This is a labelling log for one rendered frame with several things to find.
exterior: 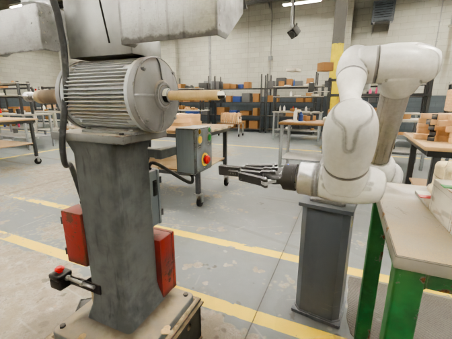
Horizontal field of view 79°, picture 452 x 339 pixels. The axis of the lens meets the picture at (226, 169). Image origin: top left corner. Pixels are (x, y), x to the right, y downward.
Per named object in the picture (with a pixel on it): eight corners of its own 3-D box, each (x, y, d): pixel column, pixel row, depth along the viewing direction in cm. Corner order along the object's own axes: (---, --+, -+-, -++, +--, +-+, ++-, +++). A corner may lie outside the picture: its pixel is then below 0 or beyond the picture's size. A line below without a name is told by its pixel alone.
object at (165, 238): (123, 285, 140) (116, 219, 131) (140, 272, 151) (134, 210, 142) (163, 299, 130) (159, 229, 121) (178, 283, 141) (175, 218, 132)
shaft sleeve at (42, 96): (47, 102, 122) (34, 103, 117) (44, 89, 120) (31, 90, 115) (75, 102, 115) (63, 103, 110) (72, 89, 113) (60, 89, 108)
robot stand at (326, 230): (303, 284, 188) (311, 188, 171) (346, 299, 174) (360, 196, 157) (290, 310, 165) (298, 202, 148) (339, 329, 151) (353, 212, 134)
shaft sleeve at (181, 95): (173, 99, 94) (168, 100, 91) (173, 90, 93) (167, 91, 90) (221, 99, 87) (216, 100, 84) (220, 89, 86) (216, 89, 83)
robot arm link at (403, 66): (352, 173, 155) (396, 177, 147) (350, 195, 146) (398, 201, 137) (375, 35, 100) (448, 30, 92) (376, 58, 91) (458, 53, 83)
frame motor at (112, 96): (55, 132, 101) (44, 57, 94) (111, 126, 124) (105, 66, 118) (143, 138, 85) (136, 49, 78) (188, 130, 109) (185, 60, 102)
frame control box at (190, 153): (144, 184, 124) (140, 127, 117) (171, 173, 143) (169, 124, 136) (191, 192, 114) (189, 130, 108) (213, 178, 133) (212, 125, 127)
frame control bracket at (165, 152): (154, 159, 112) (153, 149, 111) (179, 151, 129) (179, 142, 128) (161, 159, 111) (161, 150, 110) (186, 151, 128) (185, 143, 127)
